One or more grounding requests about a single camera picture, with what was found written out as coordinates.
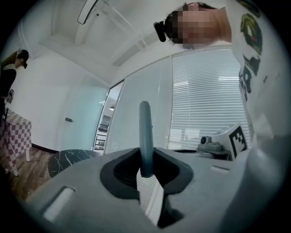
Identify black head-worn camera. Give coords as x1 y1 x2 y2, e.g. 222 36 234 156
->
153 20 168 43

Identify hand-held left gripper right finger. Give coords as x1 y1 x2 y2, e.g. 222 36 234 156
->
154 147 245 233

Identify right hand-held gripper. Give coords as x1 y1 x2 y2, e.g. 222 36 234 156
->
196 122 249 161

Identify person's head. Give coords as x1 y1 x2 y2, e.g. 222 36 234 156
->
165 1 233 51

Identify white window blinds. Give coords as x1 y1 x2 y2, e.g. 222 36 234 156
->
170 48 253 151

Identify black marble round table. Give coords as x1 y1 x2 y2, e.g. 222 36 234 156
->
48 149 102 178

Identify checkered tablecloth table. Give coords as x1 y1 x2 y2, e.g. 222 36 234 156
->
0 108 33 177

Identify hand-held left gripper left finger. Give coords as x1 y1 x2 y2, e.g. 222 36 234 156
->
26 147 158 233

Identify long ceiling lamp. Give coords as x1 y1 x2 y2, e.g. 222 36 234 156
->
77 0 99 25

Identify black shelf rack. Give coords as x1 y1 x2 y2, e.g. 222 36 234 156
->
94 113 110 151

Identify white printed T-shirt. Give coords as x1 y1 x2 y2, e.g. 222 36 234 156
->
224 0 291 228

